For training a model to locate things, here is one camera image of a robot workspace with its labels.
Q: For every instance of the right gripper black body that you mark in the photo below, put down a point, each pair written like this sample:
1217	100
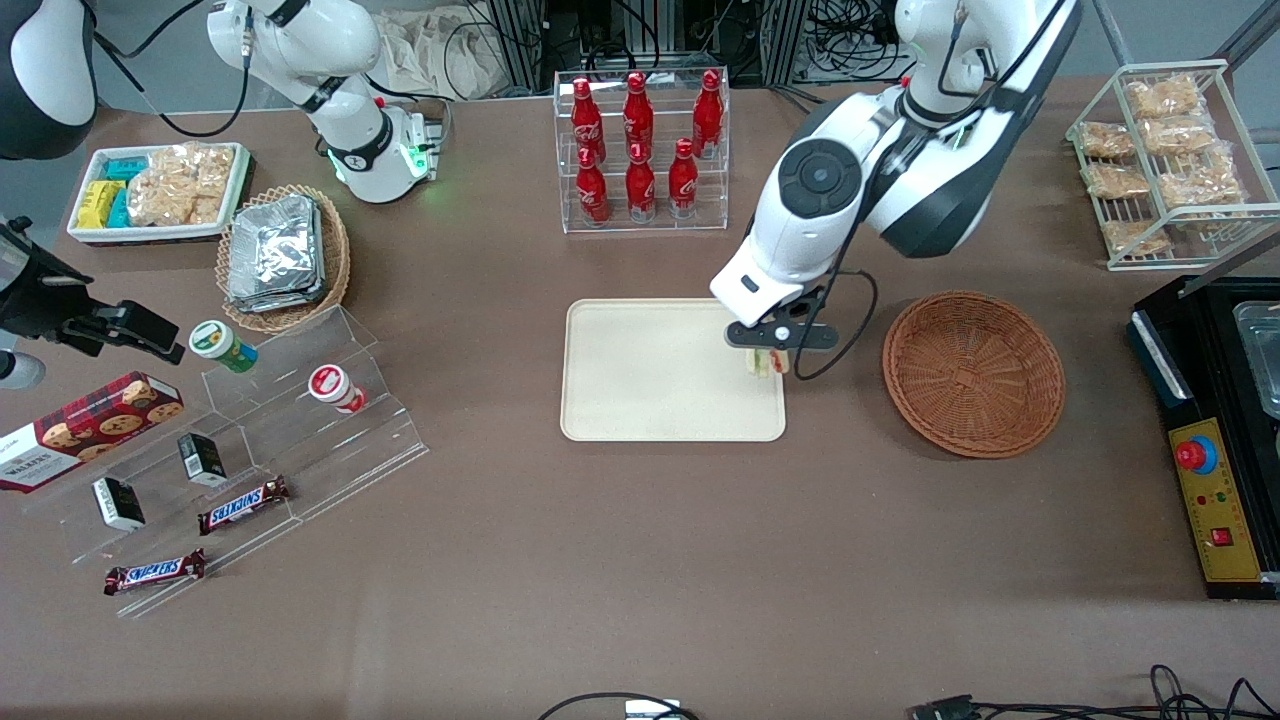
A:
42	297

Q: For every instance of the triangle sandwich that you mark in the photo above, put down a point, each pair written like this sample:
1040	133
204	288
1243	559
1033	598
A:
770	364

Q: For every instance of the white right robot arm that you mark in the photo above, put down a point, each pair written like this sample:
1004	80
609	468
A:
345	130

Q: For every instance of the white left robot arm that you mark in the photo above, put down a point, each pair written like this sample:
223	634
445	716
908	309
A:
900	180

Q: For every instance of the white rectangular snack tray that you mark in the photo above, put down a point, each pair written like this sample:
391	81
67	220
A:
80	232

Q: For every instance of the cream plastic tray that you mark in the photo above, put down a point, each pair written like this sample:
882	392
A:
650	375

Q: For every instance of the empty brown wicker basket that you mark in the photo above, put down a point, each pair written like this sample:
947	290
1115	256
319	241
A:
975	375

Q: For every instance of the wicker basket with foil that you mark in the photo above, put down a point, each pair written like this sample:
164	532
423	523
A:
335	250

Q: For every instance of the steel tray in machine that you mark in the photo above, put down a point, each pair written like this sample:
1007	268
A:
1260	350

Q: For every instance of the green lidded cup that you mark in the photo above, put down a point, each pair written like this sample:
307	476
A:
220	345

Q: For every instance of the red Walkers cookie box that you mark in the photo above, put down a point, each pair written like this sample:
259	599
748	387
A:
80	430

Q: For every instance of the yellow snack pack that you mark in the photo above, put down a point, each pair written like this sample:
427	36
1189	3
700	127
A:
98	204

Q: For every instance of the teal snack pack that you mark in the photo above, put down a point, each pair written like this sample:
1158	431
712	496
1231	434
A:
119	210
128	167

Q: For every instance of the large clear cracker bag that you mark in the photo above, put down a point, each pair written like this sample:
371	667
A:
180	185

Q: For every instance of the small black box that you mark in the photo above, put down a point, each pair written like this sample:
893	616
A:
203	460
118	504

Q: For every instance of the clear acrylic bottle rack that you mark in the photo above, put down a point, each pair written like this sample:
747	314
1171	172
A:
665	222

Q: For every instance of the red cola bottle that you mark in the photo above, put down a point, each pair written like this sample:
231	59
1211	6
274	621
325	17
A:
592	190
587	115
708	112
638	112
641	185
683	180

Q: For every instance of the Snickers bar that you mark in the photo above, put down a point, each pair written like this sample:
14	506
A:
155	573
243	506

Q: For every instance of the red and white cup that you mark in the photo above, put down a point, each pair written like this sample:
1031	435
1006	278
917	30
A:
335	388

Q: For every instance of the clear acrylic stepped stand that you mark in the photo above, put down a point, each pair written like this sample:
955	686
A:
330	450

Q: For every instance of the clear bag of crackers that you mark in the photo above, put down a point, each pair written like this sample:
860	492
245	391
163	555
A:
1178	135
1200	185
1112	181
1106	141
1165	97
1135	238

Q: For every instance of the beige crumpled cloth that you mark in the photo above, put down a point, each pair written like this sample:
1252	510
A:
445	55

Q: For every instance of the black sealing machine yellow panel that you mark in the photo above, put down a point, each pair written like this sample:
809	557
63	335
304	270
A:
1200	400

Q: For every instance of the aluminium frame post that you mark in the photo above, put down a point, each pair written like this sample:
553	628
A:
520	40
785	40

